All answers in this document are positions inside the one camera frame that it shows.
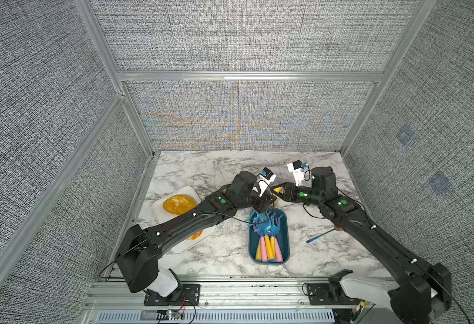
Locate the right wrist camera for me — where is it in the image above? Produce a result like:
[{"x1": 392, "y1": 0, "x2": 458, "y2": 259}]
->
[{"x1": 288, "y1": 160, "x2": 309, "y2": 186}]

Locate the teal storage box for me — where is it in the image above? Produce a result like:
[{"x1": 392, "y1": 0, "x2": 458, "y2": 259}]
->
[{"x1": 246, "y1": 209, "x2": 290, "y2": 265}]

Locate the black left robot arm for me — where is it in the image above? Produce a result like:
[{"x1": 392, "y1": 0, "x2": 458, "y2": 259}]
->
[{"x1": 115, "y1": 171, "x2": 276, "y2": 293}]

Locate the blue pen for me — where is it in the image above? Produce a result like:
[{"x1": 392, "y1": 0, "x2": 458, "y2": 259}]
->
[{"x1": 306, "y1": 229, "x2": 335, "y2": 244}]

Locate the white rectangular plate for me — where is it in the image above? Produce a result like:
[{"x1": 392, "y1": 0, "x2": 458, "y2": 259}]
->
[{"x1": 152, "y1": 186, "x2": 217, "y2": 255}]

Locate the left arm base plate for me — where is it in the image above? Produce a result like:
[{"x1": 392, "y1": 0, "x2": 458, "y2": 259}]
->
[{"x1": 144, "y1": 283, "x2": 201, "y2": 306}]

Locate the purple rake pink handle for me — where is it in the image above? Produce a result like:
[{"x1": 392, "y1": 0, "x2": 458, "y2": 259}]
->
[
  {"x1": 271, "y1": 236, "x2": 284, "y2": 263},
  {"x1": 253, "y1": 225, "x2": 269, "y2": 263}
]

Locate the glazed ring donut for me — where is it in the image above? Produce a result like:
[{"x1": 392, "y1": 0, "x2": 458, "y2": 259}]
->
[{"x1": 188, "y1": 231, "x2": 203, "y2": 240}]

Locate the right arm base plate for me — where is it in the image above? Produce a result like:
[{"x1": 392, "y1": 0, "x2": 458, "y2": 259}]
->
[{"x1": 302, "y1": 282, "x2": 362, "y2": 306}]

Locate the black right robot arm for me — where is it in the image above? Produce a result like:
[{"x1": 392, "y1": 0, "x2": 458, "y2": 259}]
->
[{"x1": 276, "y1": 167, "x2": 453, "y2": 323}]

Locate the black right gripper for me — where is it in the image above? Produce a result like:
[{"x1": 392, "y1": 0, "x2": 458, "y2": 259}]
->
[{"x1": 271, "y1": 182, "x2": 327, "y2": 210}]

